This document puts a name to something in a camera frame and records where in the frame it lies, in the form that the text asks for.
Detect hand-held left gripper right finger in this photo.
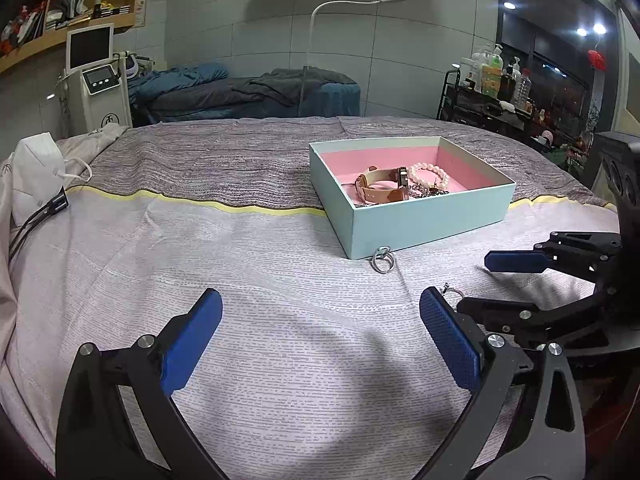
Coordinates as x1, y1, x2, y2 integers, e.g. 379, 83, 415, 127
415, 286, 587, 480

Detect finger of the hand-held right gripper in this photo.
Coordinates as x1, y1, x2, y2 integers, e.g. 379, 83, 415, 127
483, 231, 624, 282
455, 284, 612, 350

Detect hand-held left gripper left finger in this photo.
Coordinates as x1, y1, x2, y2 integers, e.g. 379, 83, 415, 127
55, 287, 231, 480

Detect teal box with pink lining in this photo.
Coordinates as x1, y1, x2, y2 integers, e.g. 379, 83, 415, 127
308, 135, 517, 261

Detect silver chain necklace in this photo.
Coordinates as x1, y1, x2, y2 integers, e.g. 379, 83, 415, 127
407, 182, 452, 200

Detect white pearl bracelet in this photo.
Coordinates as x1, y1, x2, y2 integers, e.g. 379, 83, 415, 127
408, 161, 450, 192

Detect brown strap wristwatch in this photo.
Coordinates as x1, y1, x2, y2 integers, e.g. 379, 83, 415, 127
354, 166, 411, 206

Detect potted flowers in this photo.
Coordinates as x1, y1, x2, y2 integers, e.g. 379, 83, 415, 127
545, 132, 593, 176

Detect black trolley cart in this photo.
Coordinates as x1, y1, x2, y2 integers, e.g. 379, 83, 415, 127
437, 67, 537, 137

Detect purple grey woven blanket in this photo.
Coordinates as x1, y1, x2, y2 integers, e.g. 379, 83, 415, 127
54, 115, 622, 212

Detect group of toiletry bottles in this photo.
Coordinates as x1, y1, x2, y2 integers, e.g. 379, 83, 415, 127
459, 44, 534, 112

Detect white face mask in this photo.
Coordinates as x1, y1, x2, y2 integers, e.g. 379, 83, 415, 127
7, 131, 94, 227

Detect massage bed with blue cover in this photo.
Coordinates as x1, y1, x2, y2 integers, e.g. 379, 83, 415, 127
127, 62, 362, 127

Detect dark blue duvet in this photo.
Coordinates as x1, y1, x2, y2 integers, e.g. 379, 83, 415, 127
131, 62, 231, 102

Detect white beauty machine with screen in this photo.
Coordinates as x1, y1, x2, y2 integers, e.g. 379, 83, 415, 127
54, 22, 134, 139

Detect dark grey blanket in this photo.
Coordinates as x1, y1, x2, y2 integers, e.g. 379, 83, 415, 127
232, 67, 357, 109

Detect white floor lamp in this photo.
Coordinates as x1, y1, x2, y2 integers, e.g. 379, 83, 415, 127
298, 0, 407, 121

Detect black cable with clip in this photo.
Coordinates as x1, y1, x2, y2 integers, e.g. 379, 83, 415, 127
7, 187, 71, 262

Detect wooden wall cabinet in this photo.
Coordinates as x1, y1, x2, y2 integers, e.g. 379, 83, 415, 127
0, 0, 147, 75

